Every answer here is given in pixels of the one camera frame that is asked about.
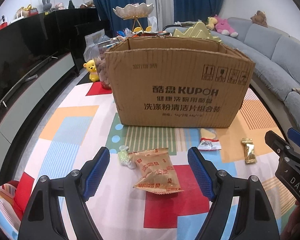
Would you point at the pink plush toy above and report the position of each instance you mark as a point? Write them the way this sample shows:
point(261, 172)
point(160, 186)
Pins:
point(223, 27)

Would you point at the clear cheese snack packet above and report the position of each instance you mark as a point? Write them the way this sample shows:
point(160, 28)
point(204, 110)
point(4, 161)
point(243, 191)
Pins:
point(208, 140)

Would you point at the gold mountain-shaped tray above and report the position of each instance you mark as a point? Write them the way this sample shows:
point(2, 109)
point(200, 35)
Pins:
point(198, 30)

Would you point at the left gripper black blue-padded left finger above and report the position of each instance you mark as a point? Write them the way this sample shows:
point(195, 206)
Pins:
point(42, 218)

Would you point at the brown cardboard box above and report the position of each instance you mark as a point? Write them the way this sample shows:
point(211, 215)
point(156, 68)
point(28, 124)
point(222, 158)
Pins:
point(177, 82)

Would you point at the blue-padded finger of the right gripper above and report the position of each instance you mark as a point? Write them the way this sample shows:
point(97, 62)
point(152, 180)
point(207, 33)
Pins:
point(294, 136)

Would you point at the tiered white snack bowl stand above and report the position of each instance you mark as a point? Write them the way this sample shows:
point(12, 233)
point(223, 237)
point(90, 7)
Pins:
point(135, 12)

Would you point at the gold snack bar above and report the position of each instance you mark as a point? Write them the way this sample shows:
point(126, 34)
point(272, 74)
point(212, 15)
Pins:
point(249, 151)

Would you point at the pale green candy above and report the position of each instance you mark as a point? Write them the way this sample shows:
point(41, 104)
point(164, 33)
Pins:
point(124, 159)

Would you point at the grey sectional sofa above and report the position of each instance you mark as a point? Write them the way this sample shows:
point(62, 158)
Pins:
point(277, 68)

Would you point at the yellow bear toy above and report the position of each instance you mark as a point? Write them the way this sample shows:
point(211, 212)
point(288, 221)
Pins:
point(90, 66)

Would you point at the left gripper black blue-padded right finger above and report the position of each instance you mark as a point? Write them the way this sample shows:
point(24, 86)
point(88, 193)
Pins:
point(254, 219)

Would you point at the orange biscuit snack bag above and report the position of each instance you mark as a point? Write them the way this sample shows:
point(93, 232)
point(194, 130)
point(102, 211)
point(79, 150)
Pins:
point(158, 175)

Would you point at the brown teddy bear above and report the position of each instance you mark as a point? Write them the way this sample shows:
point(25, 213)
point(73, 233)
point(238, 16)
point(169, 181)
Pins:
point(259, 18)

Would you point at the bag of nuts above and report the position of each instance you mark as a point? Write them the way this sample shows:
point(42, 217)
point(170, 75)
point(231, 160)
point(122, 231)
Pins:
point(92, 40)

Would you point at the yellow plush toy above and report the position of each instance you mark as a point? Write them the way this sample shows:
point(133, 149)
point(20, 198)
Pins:
point(211, 22)

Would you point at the grey rabbit plush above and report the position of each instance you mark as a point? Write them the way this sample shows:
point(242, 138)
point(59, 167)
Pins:
point(46, 5)

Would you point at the person's right hand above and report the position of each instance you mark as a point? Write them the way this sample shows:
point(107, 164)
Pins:
point(292, 228)

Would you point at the colourful play mat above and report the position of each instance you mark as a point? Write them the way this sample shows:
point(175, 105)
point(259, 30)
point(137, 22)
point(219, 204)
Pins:
point(87, 120)

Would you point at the clear jar of nuts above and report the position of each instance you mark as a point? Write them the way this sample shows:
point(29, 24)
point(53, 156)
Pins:
point(101, 67)

